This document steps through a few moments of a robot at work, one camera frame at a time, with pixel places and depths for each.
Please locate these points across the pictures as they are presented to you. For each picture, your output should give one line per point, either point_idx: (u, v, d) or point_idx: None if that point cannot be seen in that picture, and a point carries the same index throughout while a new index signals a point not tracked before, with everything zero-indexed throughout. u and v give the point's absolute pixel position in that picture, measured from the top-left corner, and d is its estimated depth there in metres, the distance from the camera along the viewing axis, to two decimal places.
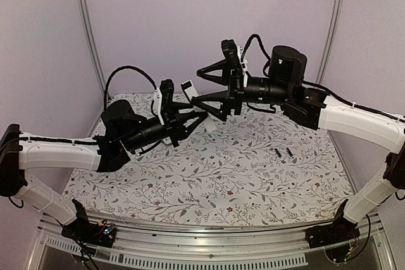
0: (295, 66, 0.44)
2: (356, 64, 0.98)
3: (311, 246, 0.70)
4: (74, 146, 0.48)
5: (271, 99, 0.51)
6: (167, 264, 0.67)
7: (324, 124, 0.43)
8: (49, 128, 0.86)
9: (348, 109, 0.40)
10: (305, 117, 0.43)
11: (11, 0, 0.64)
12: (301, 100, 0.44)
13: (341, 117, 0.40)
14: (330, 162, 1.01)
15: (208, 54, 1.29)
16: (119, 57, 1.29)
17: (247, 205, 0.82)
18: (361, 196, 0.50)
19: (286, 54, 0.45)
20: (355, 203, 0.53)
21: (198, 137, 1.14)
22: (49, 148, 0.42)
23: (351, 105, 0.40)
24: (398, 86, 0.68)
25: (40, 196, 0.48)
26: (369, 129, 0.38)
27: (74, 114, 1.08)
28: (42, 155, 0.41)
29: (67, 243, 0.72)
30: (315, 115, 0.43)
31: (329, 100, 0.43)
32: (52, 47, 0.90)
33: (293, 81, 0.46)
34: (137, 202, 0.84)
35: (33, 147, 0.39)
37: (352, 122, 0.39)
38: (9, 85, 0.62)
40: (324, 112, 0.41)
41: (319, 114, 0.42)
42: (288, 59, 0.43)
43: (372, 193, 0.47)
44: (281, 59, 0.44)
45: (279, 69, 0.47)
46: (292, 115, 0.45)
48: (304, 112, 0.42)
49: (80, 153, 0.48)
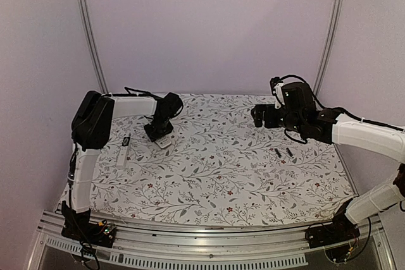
0: (298, 93, 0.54)
2: (356, 62, 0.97)
3: (311, 246, 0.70)
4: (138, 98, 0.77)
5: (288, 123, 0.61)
6: (167, 264, 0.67)
7: (336, 138, 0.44)
8: (39, 153, 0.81)
9: (357, 123, 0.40)
10: (321, 133, 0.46)
11: (13, 0, 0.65)
12: (315, 119, 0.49)
13: (352, 130, 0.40)
14: (330, 162, 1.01)
15: (209, 52, 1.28)
16: (118, 57, 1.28)
17: (247, 205, 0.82)
18: (366, 198, 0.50)
19: (290, 86, 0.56)
20: (360, 207, 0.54)
21: (198, 138, 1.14)
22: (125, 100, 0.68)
23: (360, 120, 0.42)
24: (398, 85, 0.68)
25: (84, 169, 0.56)
26: (378, 141, 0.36)
27: (63, 132, 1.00)
28: (124, 104, 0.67)
29: (66, 243, 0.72)
30: (328, 131, 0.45)
31: (342, 116, 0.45)
32: (52, 46, 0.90)
33: (302, 105, 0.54)
34: (137, 203, 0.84)
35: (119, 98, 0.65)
37: (361, 135, 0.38)
38: (9, 85, 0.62)
40: (336, 128, 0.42)
41: (331, 129, 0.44)
42: (291, 89, 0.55)
43: (376, 195, 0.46)
44: (286, 92, 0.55)
45: (290, 101, 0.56)
46: (309, 134, 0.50)
48: (317, 129, 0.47)
49: (143, 101, 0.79)
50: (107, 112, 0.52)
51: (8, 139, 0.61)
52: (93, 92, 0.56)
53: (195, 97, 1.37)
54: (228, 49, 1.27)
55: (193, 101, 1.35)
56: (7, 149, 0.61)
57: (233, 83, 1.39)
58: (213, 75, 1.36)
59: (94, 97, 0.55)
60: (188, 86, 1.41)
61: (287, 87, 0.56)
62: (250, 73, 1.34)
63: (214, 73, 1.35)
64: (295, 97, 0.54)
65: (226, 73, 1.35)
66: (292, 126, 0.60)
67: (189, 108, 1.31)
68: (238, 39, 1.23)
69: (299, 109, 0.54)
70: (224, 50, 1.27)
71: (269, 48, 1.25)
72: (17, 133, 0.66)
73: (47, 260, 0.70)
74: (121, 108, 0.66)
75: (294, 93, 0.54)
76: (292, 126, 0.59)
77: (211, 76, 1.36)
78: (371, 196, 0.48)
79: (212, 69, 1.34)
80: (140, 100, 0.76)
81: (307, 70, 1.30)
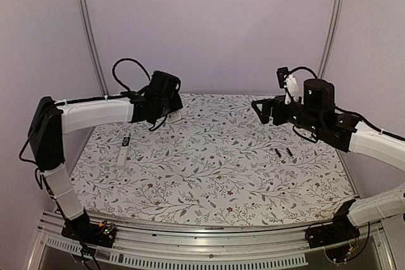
0: (323, 94, 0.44)
2: (356, 62, 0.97)
3: (311, 246, 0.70)
4: (107, 102, 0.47)
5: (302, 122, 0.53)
6: (166, 264, 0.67)
7: (353, 147, 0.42)
8: None
9: (377, 134, 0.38)
10: (336, 139, 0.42)
11: (14, 0, 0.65)
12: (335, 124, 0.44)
13: (371, 141, 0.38)
14: (330, 162, 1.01)
15: (209, 52, 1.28)
16: (118, 57, 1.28)
17: (247, 205, 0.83)
18: (373, 205, 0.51)
19: (313, 83, 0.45)
20: (365, 212, 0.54)
21: (198, 138, 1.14)
22: (86, 109, 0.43)
23: (380, 131, 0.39)
24: (398, 85, 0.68)
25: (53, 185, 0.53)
26: (395, 155, 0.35)
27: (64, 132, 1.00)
28: (81, 116, 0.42)
29: (67, 243, 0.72)
30: (346, 138, 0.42)
31: (361, 126, 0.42)
32: (52, 46, 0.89)
33: (324, 107, 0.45)
34: (137, 203, 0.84)
35: (73, 109, 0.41)
37: (380, 147, 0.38)
38: (9, 85, 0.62)
40: (355, 138, 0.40)
41: (349, 138, 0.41)
42: (315, 89, 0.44)
43: (386, 203, 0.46)
44: (309, 90, 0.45)
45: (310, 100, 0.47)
46: (324, 138, 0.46)
48: (335, 136, 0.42)
49: (111, 107, 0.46)
50: (54, 132, 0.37)
51: (7, 139, 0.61)
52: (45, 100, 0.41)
53: (195, 97, 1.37)
54: (229, 49, 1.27)
55: (193, 101, 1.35)
56: (7, 149, 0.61)
57: (234, 83, 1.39)
58: (213, 75, 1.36)
59: (44, 106, 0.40)
60: (188, 86, 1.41)
61: (311, 84, 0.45)
62: (250, 73, 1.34)
63: (214, 73, 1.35)
64: (317, 97, 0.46)
65: (226, 73, 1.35)
66: (308, 127, 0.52)
67: (190, 108, 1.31)
68: (238, 39, 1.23)
69: (319, 110, 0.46)
70: (224, 50, 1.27)
71: (270, 47, 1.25)
72: (16, 133, 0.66)
73: (47, 260, 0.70)
74: (85, 120, 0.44)
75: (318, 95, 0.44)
76: (307, 126, 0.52)
77: (211, 76, 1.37)
78: (378, 203, 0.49)
79: (212, 69, 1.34)
80: (108, 104, 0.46)
81: (307, 71, 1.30)
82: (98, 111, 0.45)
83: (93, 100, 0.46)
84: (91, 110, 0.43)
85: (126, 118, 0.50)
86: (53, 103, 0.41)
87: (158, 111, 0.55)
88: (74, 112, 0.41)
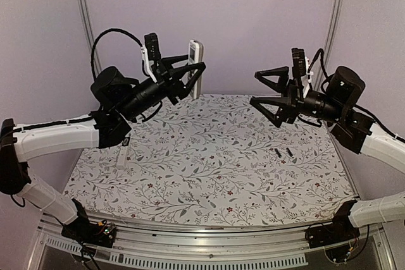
0: (354, 92, 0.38)
2: (356, 62, 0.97)
3: (311, 246, 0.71)
4: (69, 126, 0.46)
5: (321, 116, 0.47)
6: (166, 264, 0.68)
7: (366, 150, 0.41)
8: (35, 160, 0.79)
9: (391, 140, 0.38)
10: (351, 140, 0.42)
11: (12, 1, 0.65)
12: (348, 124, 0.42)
13: (384, 145, 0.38)
14: (330, 162, 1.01)
15: (209, 52, 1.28)
16: (118, 57, 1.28)
17: (247, 205, 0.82)
18: (376, 208, 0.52)
19: (348, 76, 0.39)
20: (367, 214, 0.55)
21: (198, 138, 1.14)
22: (43, 135, 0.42)
23: (395, 136, 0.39)
24: (398, 85, 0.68)
25: (38, 196, 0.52)
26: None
27: None
28: (40, 142, 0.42)
29: (67, 243, 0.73)
30: (359, 140, 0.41)
31: (374, 128, 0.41)
32: (52, 47, 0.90)
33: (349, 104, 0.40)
34: (137, 203, 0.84)
35: (28, 136, 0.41)
37: (394, 152, 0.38)
38: (9, 83, 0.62)
40: (369, 140, 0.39)
41: (363, 140, 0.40)
42: (349, 84, 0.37)
43: (387, 208, 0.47)
44: (342, 82, 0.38)
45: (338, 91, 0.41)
46: (338, 135, 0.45)
48: (350, 134, 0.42)
49: (76, 133, 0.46)
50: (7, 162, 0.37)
51: None
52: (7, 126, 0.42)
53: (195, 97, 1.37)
54: (228, 49, 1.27)
55: (193, 101, 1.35)
56: None
57: (234, 83, 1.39)
58: (213, 75, 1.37)
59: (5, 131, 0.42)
60: None
61: (345, 76, 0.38)
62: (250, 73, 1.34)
63: (214, 73, 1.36)
64: (347, 92, 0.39)
65: (226, 73, 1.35)
66: (331, 119, 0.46)
67: (189, 109, 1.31)
68: (238, 39, 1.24)
69: (344, 105, 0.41)
70: (224, 50, 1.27)
71: (269, 47, 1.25)
72: None
73: (47, 260, 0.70)
74: (43, 146, 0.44)
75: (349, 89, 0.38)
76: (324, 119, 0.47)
77: (211, 76, 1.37)
78: (381, 206, 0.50)
79: (212, 69, 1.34)
80: (69, 131, 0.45)
81: None
82: (60, 137, 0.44)
83: (54, 124, 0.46)
84: (50, 136, 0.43)
85: (92, 143, 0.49)
86: (11, 129, 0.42)
87: (122, 121, 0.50)
88: (30, 140, 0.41)
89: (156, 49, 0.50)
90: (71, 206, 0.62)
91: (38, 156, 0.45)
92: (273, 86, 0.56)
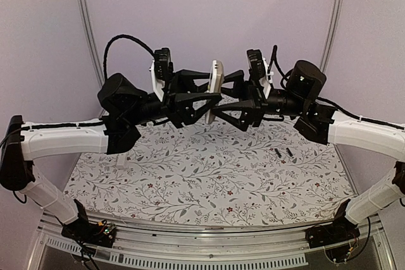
0: (315, 85, 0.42)
2: (356, 62, 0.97)
3: (311, 246, 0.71)
4: (78, 129, 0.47)
5: (285, 112, 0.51)
6: (166, 264, 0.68)
7: (333, 139, 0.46)
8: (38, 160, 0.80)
9: (356, 122, 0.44)
10: (315, 133, 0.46)
11: (13, 0, 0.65)
12: (311, 117, 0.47)
13: (351, 130, 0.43)
14: (329, 162, 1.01)
15: (209, 52, 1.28)
16: (118, 57, 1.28)
17: (247, 205, 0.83)
18: (367, 199, 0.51)
19: (308, 71, 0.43)
20: (361, 208, 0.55)
21: (198, 138, 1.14)
22: (52, 136, 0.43)
23: (359, 117, 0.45)
24: (398, 86, 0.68)
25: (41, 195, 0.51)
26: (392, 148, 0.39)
27: None
28: (47, 143, 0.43)
29: (67, 243, 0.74)
30: (324, 130, 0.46)
31: (336, 115, 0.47)
32: (52, 46, 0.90)
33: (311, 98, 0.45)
34: (137, 203, 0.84)
35: (37, 136, 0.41)
37: (364, 134, 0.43)
38: (9, 83, 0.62)
40: (333, 128, 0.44)
41: (327, 129, 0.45)
42: (309, 78, 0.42)
43: (376, 196, 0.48)
44: (302, 77, 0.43)
45: (298, 86, 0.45)
46: (302, 130, 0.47)
48: (313, 129, 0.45)
49: (85, 137, 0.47)
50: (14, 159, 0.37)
51: None
52: (16, 122, 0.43)
53: None
54: (228, 49, 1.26)
55: None
56: None
57: None
58: None
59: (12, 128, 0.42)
60: None
61: (305, 71, 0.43)
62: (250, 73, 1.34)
63: None
64: (307, 86, 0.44)
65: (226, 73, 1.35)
66: (293, 112, 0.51)
67: None
68: (238, 39, 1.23)
69: (305, 98, 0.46)
70: (225, 50, 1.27)
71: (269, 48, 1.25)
72: None
73: (47, 260, 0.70)
74: (50, 147, 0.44)
75: (310, 83, 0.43)
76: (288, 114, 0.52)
77: None
78: (370, 195, 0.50)
79: None
80: (77, 133, 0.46)
81: None
82: (67, 140, 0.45)
83: (64, 126, 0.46)
84: (58, 138, 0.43)
85: (99, 148, 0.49)
86: (20, 125, 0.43)
87: (131, 129, 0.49)
88: (38, 140, 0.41)
89: (164, 69, 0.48)
90: (71, 205, 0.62)
91: (43, 156, 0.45)
92: (230, 93, 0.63)
